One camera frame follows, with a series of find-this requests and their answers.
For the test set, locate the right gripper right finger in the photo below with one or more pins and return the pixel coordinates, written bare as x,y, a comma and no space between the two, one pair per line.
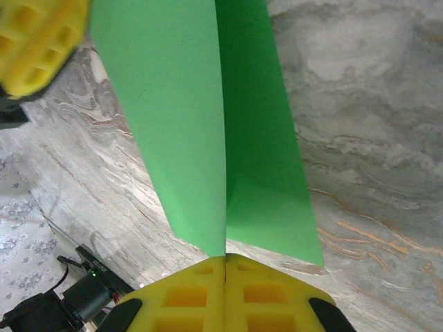
270,304

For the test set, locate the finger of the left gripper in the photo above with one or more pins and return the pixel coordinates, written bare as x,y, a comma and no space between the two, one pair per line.
34,41

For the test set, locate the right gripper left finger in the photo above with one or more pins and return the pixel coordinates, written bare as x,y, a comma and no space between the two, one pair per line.
187,304

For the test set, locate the green paper sheet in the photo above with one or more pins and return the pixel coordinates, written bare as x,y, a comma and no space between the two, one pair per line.
173,103

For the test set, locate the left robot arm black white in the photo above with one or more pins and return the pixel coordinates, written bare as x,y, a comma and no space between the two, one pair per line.
86,297

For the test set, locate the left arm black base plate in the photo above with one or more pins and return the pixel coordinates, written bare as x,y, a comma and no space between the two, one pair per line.
104,273

